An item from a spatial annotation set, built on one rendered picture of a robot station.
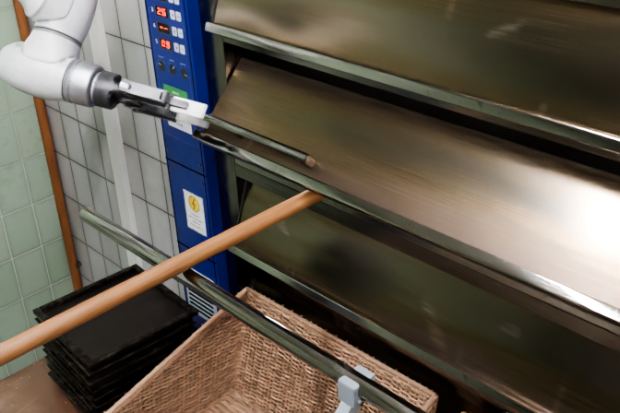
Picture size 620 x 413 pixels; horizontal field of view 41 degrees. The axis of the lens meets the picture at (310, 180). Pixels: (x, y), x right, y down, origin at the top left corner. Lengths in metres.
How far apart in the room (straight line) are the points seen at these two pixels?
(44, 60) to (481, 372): 1.03
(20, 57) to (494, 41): 0.95
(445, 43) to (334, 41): 0.23
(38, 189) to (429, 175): 1.55
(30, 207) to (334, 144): 1.37
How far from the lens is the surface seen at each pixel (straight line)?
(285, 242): 1.79
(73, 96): 1.73
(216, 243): 1.42
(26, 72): 1.75
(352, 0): 1.44
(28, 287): 2.78
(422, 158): 1.41
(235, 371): 2.02
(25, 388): 2.21
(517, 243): 1.28
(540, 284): 1.23
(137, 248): 1.51
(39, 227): 2.71
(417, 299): 1.58
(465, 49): 1.30
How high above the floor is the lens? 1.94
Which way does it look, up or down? 27 degrees down
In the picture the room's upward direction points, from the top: 3 degrees counter-clockwise
